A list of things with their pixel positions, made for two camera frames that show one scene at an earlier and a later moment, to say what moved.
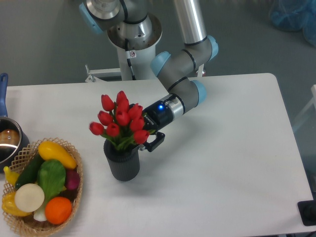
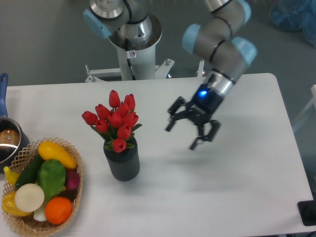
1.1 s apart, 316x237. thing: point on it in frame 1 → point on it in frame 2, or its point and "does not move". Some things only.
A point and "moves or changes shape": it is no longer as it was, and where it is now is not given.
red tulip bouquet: [124, 124] moves or changes shape
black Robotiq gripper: [157, 115] → [205, 103]
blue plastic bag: [295, 16] does not move
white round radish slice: [29, 197] does not move
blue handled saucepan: [13, 142] does not move
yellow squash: [48, 150] does not move
